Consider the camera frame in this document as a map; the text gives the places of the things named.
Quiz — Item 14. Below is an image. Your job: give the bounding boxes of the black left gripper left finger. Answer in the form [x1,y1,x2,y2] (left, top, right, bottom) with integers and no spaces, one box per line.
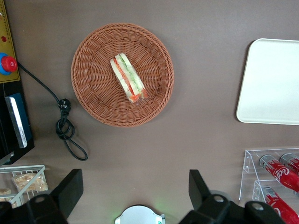
[50,168,84,219]

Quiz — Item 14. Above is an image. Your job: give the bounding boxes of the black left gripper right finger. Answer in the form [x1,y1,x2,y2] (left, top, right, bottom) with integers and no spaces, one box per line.
[188,169,211,211]

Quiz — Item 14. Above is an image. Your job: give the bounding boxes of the triangle sandwich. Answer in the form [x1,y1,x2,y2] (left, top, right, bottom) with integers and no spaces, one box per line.
[109,53,148,105]

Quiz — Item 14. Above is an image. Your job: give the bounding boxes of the round brown wicker basket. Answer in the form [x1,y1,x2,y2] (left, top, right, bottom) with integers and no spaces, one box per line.
[71,22,175,128]

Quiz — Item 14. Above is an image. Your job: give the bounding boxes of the cream plastic serving tray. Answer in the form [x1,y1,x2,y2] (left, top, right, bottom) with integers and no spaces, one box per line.
[235,38,299,126]

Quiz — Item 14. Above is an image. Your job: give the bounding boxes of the clear acrylic bottle rack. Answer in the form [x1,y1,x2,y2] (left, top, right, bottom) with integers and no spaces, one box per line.
[238,148,299,224]

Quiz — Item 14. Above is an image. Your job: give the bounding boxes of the black equipment base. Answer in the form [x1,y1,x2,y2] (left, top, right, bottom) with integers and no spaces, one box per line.
[0,81,35,165]

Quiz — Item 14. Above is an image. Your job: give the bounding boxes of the red cola aluminium bottle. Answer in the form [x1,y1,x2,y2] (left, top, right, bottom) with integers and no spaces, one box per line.
[258,154,299,193]
[279,153,299,177]
[261,185,297,224]

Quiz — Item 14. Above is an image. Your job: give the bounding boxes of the silver metal bar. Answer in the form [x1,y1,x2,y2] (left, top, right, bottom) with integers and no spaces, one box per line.
[4,96,28,149]

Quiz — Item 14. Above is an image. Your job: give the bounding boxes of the red emergency stop button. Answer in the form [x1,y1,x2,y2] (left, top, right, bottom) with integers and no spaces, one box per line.
[0,52,18,76]

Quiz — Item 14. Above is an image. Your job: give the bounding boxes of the yellow control box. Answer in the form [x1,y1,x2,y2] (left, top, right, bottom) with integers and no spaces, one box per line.
[0,0,21,84]

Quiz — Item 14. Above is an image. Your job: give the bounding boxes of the white wire basket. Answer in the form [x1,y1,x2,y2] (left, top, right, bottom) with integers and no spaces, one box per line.
[0,164,46,210]

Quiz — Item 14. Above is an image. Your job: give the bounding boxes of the black power cable with plug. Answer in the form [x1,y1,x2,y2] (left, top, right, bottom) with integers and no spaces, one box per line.
[16,62,89,161]

